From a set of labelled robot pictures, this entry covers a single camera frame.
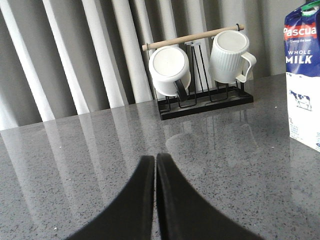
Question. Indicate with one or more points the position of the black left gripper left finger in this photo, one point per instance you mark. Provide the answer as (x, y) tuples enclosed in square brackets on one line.
[(130, 214)]

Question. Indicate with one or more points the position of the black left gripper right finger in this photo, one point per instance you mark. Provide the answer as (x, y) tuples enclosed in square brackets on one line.
[(185, 215)]

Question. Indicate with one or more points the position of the blue white milk carton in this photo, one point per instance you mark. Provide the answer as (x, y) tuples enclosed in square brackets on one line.
[(301, 35)]

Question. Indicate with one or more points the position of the white ribbed mug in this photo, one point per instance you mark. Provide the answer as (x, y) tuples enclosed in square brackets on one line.
[(230, 60)]

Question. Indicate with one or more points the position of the grey pleated curtain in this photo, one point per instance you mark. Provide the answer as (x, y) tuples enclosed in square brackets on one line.
[(60, 58)]

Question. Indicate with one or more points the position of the black wire mug rack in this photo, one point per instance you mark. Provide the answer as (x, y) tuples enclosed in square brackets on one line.
[(203, 94)]

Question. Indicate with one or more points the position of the white smooth mug black handle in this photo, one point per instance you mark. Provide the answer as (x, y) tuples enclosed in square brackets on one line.
[(170, 71)]

